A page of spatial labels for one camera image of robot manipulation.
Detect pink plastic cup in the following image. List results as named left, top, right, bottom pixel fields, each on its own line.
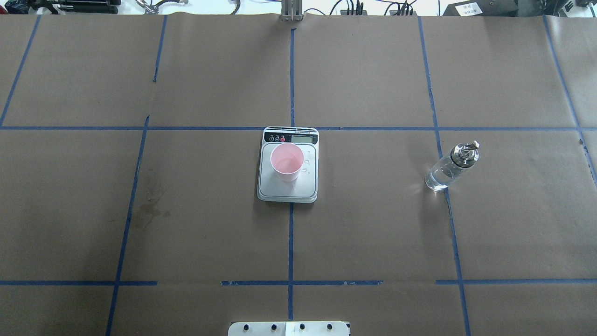
left=270, top=143, right=304, bottom=182

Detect clear glass sauce bottle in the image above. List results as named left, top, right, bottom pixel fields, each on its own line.
left=425, top=140, right=480, bottom=192

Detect silver digital kitchen scale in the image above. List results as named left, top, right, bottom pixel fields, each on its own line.
left=257, top=127, right=319, bottom=203

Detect black box white label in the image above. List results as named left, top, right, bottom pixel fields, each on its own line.
left=442, top=0, right=519, bottom=17

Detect aluminium frame post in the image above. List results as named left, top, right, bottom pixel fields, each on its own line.
left=280, top=0, right=304, bottom=22

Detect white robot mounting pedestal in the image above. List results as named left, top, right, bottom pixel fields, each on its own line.
left=228, top=320, right=351, bottom=336

